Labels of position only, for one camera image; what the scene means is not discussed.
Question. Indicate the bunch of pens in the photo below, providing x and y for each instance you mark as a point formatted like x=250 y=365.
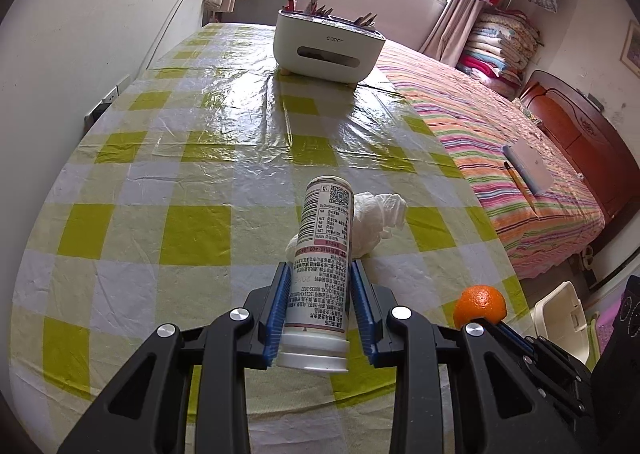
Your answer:
x=320 y=8

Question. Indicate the partly peeled orange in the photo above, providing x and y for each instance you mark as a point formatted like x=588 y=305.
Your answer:
x=480 y=306

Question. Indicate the stack of folded quilts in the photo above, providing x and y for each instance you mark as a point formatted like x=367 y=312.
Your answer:
x=500 y=53

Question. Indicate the small grey box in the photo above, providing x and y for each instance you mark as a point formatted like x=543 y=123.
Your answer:
x=595 y=101

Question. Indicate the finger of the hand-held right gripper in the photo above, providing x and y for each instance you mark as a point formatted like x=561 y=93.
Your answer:
x=512 y=339

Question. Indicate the wooden headboard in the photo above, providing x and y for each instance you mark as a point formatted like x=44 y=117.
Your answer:
x=590 y=148

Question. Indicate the yellow checkered plastic tablecloth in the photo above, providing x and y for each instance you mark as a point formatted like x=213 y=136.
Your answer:
x=175 y=158

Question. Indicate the thin brown pen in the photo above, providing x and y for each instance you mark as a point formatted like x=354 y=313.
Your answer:
x=517 y=184

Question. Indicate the black device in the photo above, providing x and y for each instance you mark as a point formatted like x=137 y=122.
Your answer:
x=620 y=329

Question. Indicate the white plastic bin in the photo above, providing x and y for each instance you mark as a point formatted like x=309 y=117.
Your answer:
x=560 y=314

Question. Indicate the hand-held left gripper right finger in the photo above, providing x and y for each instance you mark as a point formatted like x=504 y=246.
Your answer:
x=362 y=309

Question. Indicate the wall socket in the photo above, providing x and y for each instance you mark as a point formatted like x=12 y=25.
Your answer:
x=107 y=101

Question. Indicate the crumpled white tissue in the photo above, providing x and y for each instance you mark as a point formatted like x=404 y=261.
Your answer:
x=380 y=214

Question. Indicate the bed with striped sheet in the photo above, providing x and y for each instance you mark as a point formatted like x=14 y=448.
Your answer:
x=475 y=133

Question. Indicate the white tissue box organiser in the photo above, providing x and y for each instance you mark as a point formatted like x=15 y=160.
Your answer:
x=325 y=43

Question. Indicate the framed picture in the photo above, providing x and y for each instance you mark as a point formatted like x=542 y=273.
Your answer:
x=632 y=48

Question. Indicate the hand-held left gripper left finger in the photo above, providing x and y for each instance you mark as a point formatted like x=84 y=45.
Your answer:
x=280 y=309

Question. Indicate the white labelled bottle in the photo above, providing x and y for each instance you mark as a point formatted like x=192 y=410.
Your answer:
x=320 y=244

